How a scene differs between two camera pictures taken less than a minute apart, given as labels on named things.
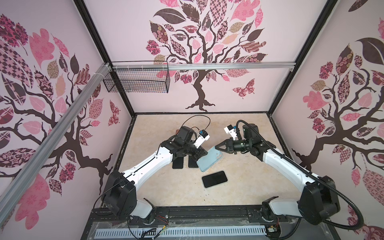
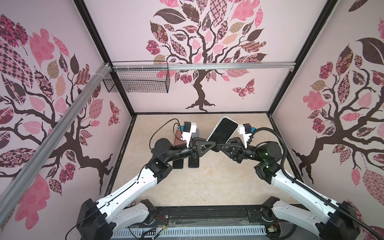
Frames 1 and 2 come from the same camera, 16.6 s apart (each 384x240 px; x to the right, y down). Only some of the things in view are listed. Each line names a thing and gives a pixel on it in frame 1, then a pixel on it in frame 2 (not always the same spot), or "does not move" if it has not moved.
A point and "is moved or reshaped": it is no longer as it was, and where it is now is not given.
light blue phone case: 213,156 is moved or reshaped
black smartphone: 214,179 → 224,131
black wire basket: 139,76 does not move
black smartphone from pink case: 178,163 does not move
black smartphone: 192,162 does not move
